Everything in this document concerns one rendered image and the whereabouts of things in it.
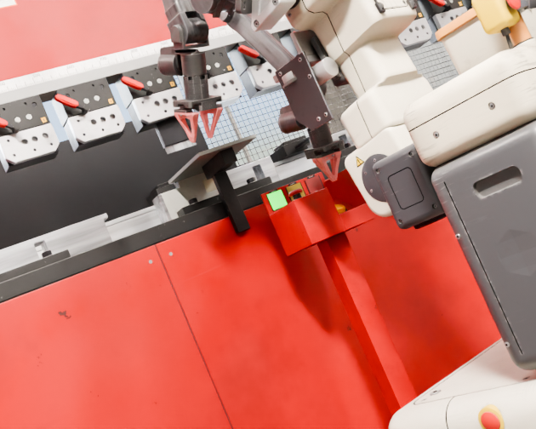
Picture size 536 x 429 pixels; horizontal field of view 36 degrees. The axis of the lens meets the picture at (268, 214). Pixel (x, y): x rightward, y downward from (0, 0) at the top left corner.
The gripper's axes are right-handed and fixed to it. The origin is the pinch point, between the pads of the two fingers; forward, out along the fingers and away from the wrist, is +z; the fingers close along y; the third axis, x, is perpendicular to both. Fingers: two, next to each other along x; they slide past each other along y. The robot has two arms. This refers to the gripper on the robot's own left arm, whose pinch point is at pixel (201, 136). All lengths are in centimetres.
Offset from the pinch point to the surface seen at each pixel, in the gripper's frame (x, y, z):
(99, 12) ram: -60, -18, -30
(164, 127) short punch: -44, -24, 4
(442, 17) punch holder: -18, -135, -17
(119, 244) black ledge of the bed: -25.4, 9.7, 28.1
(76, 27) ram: -60, -9, -26
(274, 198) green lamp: -2.9, -25.8, 21.7
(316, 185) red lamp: 0.9, -38.7, 20.5
